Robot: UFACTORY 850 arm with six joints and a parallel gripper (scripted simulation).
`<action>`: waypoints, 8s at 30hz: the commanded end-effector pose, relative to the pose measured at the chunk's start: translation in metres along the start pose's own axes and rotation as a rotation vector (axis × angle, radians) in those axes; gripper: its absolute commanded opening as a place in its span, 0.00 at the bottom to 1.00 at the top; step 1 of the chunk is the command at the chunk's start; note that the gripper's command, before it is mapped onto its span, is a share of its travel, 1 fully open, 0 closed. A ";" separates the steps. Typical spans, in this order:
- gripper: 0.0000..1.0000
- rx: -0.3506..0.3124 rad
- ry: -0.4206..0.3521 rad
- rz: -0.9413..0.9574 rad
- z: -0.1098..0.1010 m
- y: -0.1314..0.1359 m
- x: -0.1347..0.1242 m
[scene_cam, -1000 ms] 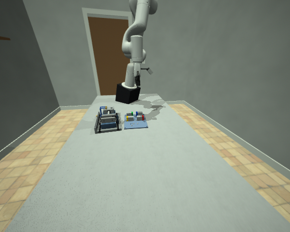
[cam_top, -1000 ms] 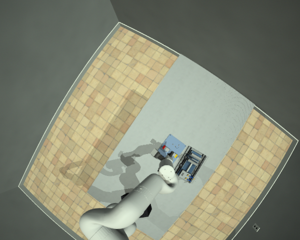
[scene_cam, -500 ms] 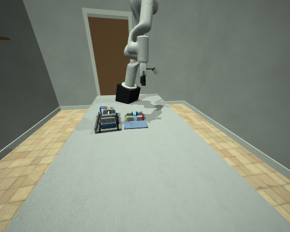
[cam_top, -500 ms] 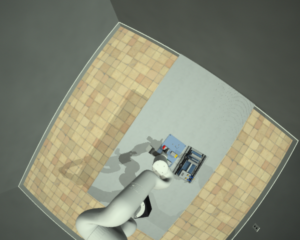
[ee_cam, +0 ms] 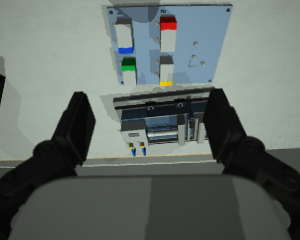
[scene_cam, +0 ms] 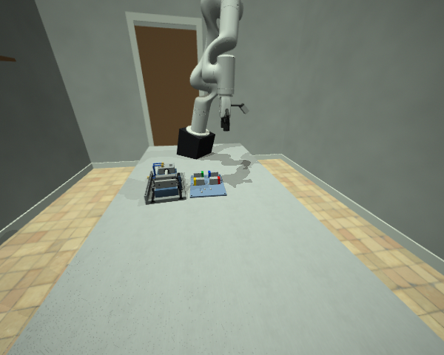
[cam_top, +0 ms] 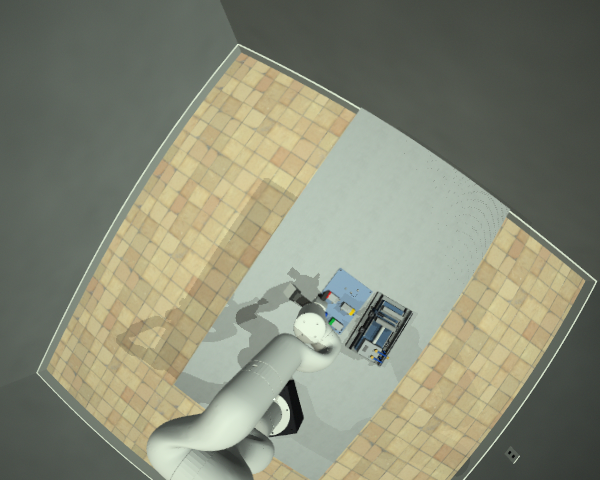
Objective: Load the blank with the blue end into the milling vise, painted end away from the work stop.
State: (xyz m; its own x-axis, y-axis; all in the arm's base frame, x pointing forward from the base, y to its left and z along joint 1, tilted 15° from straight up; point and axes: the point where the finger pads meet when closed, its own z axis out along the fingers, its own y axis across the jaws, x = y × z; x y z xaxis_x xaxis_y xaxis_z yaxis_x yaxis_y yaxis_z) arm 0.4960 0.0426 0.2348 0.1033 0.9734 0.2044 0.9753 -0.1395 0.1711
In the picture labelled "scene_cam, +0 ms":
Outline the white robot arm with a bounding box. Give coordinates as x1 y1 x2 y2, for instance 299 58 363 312
186 0 243 137

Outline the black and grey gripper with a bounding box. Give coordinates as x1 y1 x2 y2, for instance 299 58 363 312
218 95 233 131

